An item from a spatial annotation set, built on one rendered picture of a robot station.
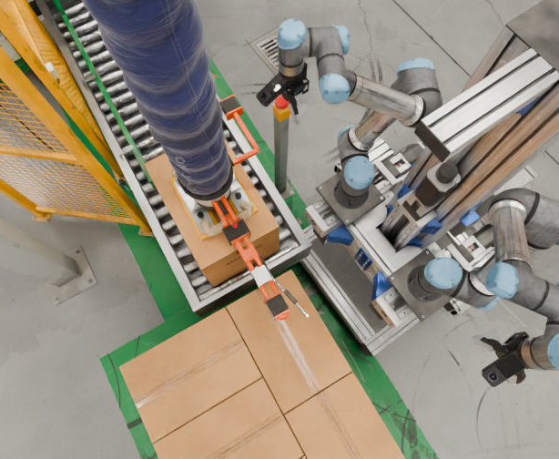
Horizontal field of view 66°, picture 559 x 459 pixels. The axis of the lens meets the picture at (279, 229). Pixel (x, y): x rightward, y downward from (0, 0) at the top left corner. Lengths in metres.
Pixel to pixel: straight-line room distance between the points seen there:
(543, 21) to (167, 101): 0.89
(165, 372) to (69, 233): 1.36
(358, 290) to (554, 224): 1.47
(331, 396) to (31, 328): 1.94
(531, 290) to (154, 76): 0.98
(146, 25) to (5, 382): 2.61
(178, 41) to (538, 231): 1.09
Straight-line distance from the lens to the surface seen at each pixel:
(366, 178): 1.71
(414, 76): 1.50
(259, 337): 2.24
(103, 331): 3.00
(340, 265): 2.67
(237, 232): 1.77
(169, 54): 1.06
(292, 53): 1.26
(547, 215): 1.42
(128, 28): 1.00
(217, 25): 3.89
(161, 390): 2.30
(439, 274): 1.65
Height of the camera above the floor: 2.77
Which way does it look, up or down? 71 degrees down
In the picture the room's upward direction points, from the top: 1 degrees clockwise
